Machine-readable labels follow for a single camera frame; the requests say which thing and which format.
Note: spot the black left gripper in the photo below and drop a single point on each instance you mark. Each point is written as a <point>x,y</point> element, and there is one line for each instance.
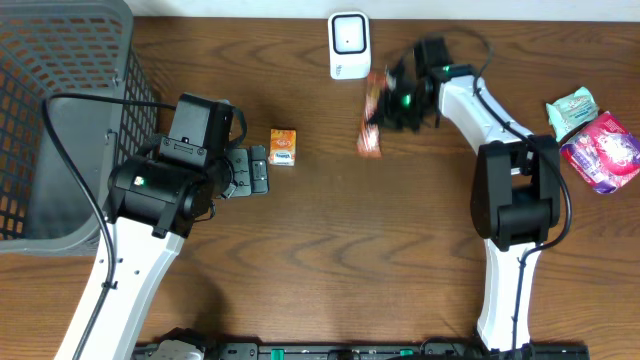
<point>239,170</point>

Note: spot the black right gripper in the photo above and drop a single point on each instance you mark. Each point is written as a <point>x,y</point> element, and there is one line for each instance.
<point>385,111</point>

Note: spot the orange tissue pack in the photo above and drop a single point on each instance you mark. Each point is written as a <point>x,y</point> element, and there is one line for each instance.
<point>282,147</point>

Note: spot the orange chocolate bar wrapper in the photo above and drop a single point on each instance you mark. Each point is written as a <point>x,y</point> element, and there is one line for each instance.
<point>368,141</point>

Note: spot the teal snack packet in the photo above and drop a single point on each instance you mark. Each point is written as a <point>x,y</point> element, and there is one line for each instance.
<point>570,112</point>

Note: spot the red purple snack bag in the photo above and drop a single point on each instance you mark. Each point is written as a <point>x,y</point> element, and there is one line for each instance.
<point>604,153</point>

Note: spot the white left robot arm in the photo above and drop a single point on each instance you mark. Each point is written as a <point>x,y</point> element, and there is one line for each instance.
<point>150,210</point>

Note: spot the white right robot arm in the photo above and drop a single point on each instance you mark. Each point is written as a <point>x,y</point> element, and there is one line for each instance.
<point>517,188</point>

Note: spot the white barcode scanner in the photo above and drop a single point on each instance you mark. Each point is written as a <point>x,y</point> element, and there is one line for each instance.
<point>349,44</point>

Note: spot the grey plastic mesh basket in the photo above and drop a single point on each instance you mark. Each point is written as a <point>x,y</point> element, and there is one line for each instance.
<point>80,54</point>

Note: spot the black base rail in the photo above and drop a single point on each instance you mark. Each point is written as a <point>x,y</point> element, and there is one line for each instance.
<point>188,344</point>

